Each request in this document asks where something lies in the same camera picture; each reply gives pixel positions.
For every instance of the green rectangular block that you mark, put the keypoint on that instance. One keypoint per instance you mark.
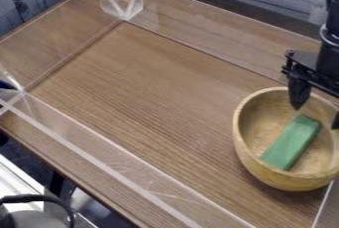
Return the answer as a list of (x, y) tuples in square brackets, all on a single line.
[(292, 141)]

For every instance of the clear acrylic front barrier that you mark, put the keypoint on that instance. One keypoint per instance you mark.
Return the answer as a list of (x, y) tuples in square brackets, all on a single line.
[(148, 196)]

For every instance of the grey metal bracket with screw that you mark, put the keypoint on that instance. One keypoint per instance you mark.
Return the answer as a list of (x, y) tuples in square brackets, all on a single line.
[(59, 212)]

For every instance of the brown wooden bowl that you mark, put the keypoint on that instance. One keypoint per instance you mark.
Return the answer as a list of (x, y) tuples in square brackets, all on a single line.
[(260, 118)]

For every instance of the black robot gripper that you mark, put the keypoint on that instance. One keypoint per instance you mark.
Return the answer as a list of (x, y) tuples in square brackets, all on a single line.
[(314, 70)]

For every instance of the clear acrylic corner bracket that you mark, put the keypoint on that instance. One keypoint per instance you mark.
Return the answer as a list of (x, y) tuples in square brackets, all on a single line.
[(122, 9)]

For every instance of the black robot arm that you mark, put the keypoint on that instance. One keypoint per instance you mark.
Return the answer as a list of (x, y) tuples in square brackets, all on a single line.
[(331, 20)]

